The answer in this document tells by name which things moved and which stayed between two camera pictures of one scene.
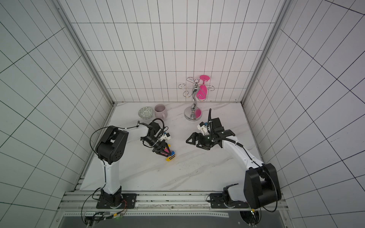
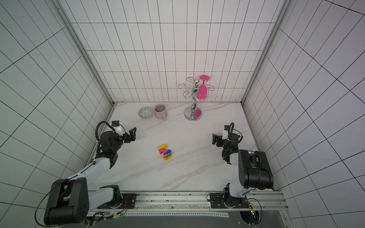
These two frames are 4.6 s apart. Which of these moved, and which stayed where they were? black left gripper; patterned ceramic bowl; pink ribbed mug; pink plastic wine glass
Moved: black left gripper
Stayed: patterned ceramic bowl; pink ribbed mug; pink plastic wine glass
